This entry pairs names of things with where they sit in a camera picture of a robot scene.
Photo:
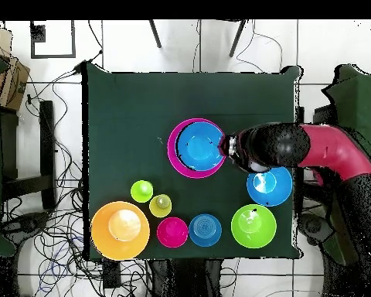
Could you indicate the black table frame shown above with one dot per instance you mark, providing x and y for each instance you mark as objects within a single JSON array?
[{"x": 47, "y": 154}]

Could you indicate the small blue plastic bowl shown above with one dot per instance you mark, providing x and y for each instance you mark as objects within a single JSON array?
[{"x": 204, "y": 233}]

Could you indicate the grey chair base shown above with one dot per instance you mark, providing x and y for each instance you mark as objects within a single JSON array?
[{"x": 313, "y": 227}]

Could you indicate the light green plastic cup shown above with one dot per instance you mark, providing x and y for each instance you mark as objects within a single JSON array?
[{"x": 137, "y": 195}]

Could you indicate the red plastic bowl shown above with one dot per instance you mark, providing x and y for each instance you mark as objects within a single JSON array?
[{"x": 172, "y": 232}]

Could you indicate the black box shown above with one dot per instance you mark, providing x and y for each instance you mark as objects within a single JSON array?
[{"x": 321, "y": 114}]

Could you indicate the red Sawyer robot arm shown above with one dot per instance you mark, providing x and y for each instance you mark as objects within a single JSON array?
[{"x": 327, "y": 148}]

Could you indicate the dark green table cloth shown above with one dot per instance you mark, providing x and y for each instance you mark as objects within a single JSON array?
[{"x": 142, "y": 108}]

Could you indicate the green plastic bowl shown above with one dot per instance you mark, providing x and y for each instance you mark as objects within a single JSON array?
[{"x": 262, "y": 235}]

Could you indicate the pink plastic bowl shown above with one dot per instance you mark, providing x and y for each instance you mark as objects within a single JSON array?
[{"x": 172, "y": 154}]

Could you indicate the large blue plastic bowl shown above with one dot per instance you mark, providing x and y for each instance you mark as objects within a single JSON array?
[
  {"x": 281, "y": 188},
  {"x": 201, "y": 145}
]

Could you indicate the black stand leg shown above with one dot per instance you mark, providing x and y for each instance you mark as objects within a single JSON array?
[
  {"x": 155, "y": 34},
  {"x": 237, "y": 38}
]

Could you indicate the orange plastic bowl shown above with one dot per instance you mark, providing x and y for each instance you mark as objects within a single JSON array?
[{"x": 105, "y": 241}]

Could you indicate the grey stand base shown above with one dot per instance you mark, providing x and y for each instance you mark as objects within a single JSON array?
[{"x": 24, "y": 225}]

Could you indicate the yellow plastic cup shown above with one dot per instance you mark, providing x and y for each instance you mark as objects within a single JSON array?
[{"x": 156, "y": 210}]

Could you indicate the cardboard box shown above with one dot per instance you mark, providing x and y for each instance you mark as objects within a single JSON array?
[{"x": 14, "y": 83}]

